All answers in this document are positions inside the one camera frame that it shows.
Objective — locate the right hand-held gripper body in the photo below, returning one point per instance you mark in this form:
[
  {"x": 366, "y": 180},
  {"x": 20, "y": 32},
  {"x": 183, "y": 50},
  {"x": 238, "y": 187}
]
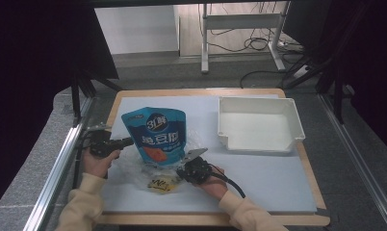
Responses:
[{"x": 198, "y": 170}]

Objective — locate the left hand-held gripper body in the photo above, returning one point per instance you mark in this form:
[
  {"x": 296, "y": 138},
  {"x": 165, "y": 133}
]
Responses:
[{"x": 100, "y": 144}]

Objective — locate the blue food pouch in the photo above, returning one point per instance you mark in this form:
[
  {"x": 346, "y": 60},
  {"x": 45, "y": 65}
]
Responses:
[{"x": 156, "y": 134}]

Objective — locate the translucent white plastic bag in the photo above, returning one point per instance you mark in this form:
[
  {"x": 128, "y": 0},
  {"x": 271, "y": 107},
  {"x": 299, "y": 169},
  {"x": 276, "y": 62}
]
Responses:
[{"x": 140, "y": 174}]

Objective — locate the person's left hand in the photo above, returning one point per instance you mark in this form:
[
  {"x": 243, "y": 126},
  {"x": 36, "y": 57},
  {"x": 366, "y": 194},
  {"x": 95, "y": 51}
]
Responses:
[{"x": 97, "y": 165}]

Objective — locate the person's right hand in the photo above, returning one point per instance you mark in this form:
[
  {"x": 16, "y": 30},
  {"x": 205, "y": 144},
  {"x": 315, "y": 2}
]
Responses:
[{"x": 217, "y": 186}]

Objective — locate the black metal stand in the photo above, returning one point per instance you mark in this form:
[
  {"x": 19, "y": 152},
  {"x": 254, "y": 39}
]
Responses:
[
  {"x": 77, "y": 93},
  {"x": 337, "y": 96}
]

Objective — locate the white foam mat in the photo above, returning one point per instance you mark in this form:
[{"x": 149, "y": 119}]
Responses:
[{"x": 262, "y": 183}]

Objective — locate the white plastic tray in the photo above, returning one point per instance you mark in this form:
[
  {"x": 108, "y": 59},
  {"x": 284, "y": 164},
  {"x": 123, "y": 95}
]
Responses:
[{"x": 257, "y": 128}]

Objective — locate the black curtain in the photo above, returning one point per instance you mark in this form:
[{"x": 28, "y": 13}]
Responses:
[
  {"x": 31, "y": 64},
  {"x": 377, "y": 80}
]

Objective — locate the white power strip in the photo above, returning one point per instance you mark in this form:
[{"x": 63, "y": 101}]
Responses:
[{"x": 300, "y": 72}]

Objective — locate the aluminium rail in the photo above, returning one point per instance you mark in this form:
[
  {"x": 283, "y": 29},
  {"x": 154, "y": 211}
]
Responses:
[
  {"x": 358, "y": 160},
  {"x": 50, "y": 186}
]

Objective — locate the white wall panel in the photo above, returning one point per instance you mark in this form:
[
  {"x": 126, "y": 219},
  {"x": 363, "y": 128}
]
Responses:
[{"x": 134, "y": 29}]

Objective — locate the white metal desk frame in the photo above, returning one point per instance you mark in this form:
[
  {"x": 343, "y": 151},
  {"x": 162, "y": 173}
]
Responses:
[{"x": 243, "y": 21}]

